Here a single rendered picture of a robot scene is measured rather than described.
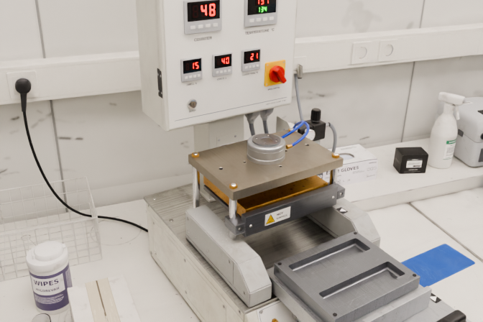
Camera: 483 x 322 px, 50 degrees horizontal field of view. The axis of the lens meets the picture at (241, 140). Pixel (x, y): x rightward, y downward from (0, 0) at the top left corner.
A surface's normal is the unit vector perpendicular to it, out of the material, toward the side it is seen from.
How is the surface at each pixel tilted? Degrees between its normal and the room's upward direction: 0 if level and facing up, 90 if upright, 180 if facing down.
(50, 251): 1
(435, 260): 0
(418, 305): 90
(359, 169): 90
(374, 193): 0
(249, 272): 41
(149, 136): 90
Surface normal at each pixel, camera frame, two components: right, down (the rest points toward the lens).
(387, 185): 0.02, -0.91
